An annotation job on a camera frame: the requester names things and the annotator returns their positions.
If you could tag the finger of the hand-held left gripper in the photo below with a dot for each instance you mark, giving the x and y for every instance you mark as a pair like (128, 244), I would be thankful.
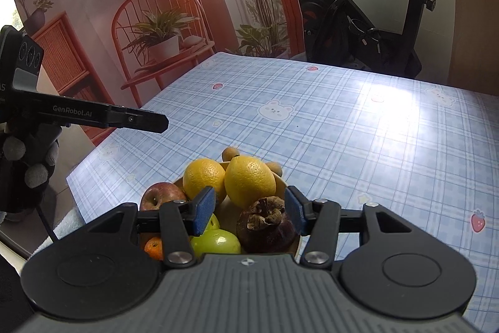
(140, 120)

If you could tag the small brown longan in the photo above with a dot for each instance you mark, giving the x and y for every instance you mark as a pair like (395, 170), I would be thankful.
(230, 154)
(275, 169)

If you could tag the black exercise bike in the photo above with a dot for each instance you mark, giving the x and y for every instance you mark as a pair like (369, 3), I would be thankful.
(343, 24)

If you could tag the red apple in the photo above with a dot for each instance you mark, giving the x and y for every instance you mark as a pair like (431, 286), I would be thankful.
(161, 196)

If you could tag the yellow lemon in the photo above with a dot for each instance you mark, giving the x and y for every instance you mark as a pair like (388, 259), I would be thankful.
(202, 179)
(249, 181)

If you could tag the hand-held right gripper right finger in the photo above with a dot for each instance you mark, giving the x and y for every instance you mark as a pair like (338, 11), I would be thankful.
(294, 210)

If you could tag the orange tangerine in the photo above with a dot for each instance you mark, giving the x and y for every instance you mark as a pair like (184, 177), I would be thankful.
(154, 248)

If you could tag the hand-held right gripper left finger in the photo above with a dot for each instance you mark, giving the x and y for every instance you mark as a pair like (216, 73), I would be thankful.
(203, 212)

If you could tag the white towel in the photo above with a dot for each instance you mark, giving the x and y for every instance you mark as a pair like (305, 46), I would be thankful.
(69, 224)

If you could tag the wooden bowl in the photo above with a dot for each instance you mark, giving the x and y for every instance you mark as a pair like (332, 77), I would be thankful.
(283, 189)

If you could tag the wooden panel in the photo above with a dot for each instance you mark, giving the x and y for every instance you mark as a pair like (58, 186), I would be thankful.
(475, 5)

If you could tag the person's left hand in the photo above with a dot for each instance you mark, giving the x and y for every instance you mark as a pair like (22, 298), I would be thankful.
(23, 169)

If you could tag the dark purple mangosteen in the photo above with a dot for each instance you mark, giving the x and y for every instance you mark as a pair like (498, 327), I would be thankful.
(265, 225)

